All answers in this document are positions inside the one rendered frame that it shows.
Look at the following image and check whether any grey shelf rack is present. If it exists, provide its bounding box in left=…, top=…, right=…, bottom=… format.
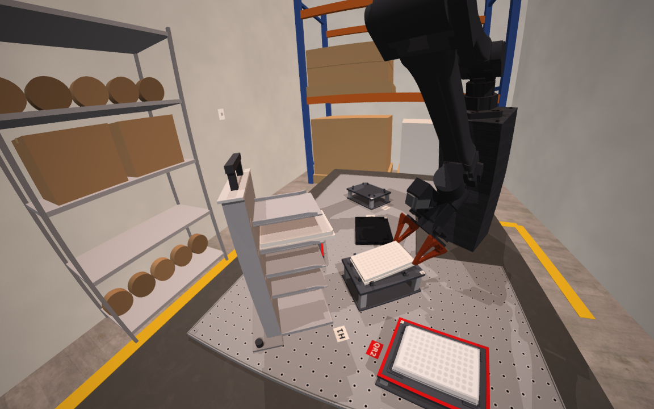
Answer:
left=222, top=172, right=333, bottom=338

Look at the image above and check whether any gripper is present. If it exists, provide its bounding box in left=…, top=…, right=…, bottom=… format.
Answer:
left=393, top=208, right=456, bottom=265

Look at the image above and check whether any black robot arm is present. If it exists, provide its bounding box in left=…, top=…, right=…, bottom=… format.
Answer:
left=364, top=0, right=506, bottom=227

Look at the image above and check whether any dark grey flat nest with red border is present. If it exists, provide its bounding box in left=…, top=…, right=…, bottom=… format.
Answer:
left=375, top=317, right=490, bottom=409

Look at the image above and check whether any white rectangular plate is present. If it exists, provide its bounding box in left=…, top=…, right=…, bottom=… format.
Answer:
left=259, top=210, right=336, bottom=250

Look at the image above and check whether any cream well plate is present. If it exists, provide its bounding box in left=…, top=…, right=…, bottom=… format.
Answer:
left=350, top=241, right=414, bottom=285

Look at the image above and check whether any white microplate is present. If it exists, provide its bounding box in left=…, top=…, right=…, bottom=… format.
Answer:
left=392, top=325, right=480, bottom=406

